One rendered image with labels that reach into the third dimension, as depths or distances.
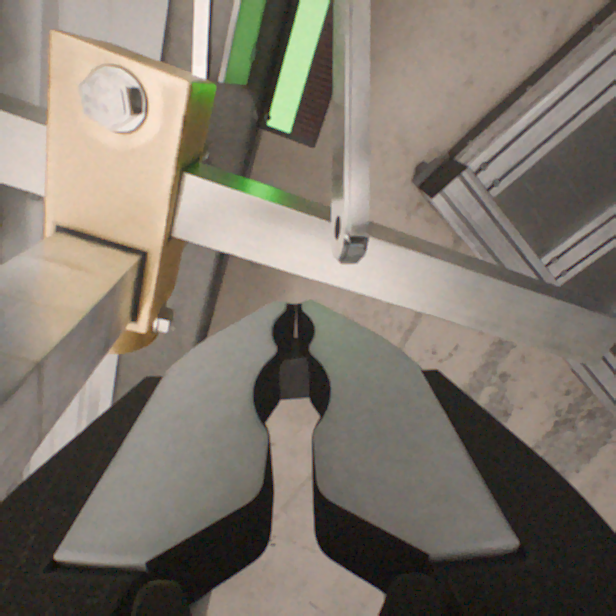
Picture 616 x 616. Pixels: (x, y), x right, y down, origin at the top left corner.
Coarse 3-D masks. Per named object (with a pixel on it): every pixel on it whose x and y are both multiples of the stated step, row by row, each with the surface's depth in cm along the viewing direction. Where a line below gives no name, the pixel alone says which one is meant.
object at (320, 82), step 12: (324, 36) 27; (324, 48) 28; (324, 60) 28; (312, 72) 28; (324, 72) 28; (312, 84) 29; (324, 84) 29; (312, 96) 29; (324, 96) 29; (300, 108) 30; (312, 108) 30; (324, 108) 30; (300, 120) 30; (312, 120) 30; (300, 132) 30; (312, 132) 30
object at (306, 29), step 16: (304, 0) 26; (320, 0) 26; (304, 16) 27; (320, 16) 27; (304, 32) 27; (288, 48) 28; (304, 48) 28; (288, 64) 28; (304, 64) 28; (288, 80) 29; (304, 80) 29; (288, 96) 29; (272, 112) 30; (288, 112) 30; (288, 128) 30
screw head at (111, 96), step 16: (96, 80) 13; (112, 80) 13; (128, 80) 14; (96, 96) 13; (112, 96) 13; (128, 96) 14; (144, 96) 14; (96, 112) 14; (112, 112) 14; (128, 112) 14; (144, 112) 15; (112, 128) 14; (128, 128) 15
